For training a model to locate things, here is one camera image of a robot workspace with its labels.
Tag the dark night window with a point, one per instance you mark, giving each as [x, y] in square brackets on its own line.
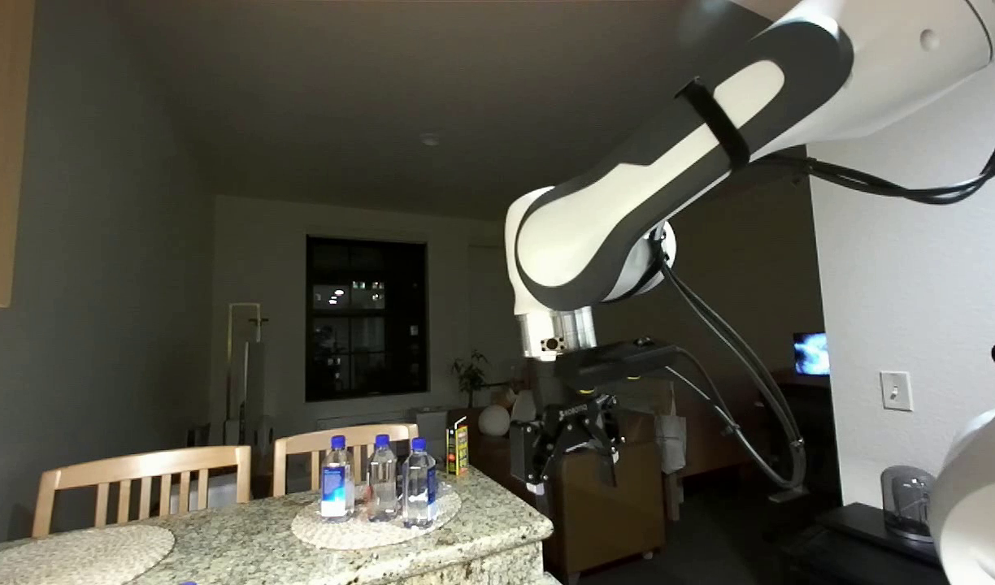
[366, 318]

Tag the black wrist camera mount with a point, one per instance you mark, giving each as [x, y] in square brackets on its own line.
[623, 357]

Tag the thin metal floor stand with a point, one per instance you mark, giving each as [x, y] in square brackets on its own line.
[244, 357]

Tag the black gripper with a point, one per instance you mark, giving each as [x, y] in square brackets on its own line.
[580, 416]

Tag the glowing blue screen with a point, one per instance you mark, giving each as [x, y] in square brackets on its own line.
[809, 356]

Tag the light wooden wall cabinet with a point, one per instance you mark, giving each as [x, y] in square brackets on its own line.
[0, 149]

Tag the clear drinking glass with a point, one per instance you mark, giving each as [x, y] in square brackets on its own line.
[906, 494]

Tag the white round ball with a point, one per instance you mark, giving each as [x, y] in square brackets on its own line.
[495, 419]

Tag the yellow drink carton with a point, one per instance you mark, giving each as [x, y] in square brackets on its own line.
[460, 449]

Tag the light wooden slat chair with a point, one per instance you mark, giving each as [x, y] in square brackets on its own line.
[303, 445]
[141, 470]

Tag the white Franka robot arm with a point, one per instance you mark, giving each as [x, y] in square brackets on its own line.
[615, 223]

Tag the small potted plant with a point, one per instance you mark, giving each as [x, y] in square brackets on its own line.
[469, 374]

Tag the white wall light switch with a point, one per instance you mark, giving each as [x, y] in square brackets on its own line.
[894, 391]

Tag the brown armchair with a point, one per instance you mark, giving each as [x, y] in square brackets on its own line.
[613, 508]

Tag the blue label water bottle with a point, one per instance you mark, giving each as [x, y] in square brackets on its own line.
[335, 483]

